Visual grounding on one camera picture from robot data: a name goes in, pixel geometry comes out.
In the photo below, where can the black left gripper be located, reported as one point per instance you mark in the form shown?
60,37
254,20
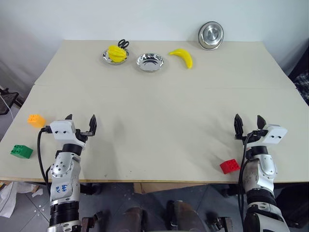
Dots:
83,135

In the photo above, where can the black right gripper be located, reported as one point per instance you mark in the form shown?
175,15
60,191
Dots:
258,135

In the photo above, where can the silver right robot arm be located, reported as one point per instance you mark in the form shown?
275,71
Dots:
265,166

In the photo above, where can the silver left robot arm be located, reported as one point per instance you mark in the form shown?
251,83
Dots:
63,169

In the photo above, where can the orange toy brick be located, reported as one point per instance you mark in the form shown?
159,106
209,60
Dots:
36,120

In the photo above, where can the red toy brick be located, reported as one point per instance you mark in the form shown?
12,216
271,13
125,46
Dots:
229,166

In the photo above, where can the plaid cloth on dark chair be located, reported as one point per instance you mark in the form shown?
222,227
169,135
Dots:
301,84

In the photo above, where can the green toy brick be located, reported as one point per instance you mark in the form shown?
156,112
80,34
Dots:
21,151

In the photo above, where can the steel bowl holding fruit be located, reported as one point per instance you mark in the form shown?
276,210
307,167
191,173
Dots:
106,58

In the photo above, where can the black table leg base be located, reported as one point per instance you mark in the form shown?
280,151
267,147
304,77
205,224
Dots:
230,189
93,189

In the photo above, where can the black metal stand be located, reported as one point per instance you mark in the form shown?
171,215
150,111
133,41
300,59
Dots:
8,99

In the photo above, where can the black scissors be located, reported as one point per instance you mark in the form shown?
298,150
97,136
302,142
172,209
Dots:
123,43

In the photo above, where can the empty steel bowl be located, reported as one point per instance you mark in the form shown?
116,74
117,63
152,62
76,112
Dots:
150,62

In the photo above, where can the yellow toy banana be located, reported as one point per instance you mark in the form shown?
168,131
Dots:
184,56

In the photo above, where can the round steel plate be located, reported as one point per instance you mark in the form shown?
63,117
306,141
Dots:
211,35

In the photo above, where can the dark brown rounded shape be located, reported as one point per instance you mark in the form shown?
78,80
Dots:
187,217
135,218

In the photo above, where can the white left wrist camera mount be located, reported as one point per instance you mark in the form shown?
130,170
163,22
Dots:
63,130

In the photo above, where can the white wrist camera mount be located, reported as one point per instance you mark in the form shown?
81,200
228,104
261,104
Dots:
275,135
63,130

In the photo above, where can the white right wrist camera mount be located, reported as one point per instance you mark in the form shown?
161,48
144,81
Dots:
275,135

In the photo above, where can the dark metal bracket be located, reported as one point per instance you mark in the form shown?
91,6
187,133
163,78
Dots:
90,222
220,223

